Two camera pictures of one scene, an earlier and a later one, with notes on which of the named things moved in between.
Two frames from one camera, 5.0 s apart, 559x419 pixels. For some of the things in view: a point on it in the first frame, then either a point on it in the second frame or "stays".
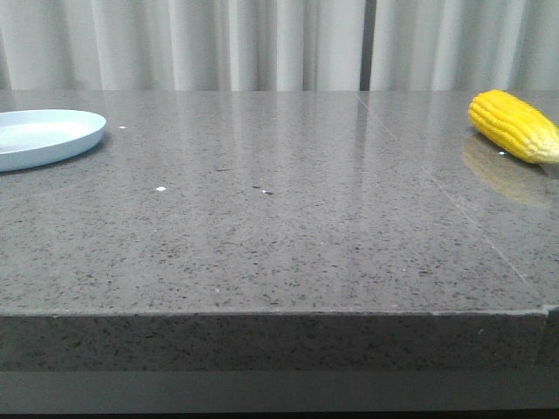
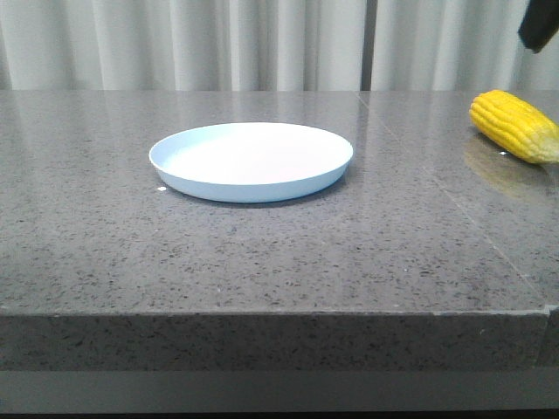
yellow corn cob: [515, 125] stays
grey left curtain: [182, 45] stays
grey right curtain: [465, 45] stays
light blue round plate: [38, 137] to [251, 161]
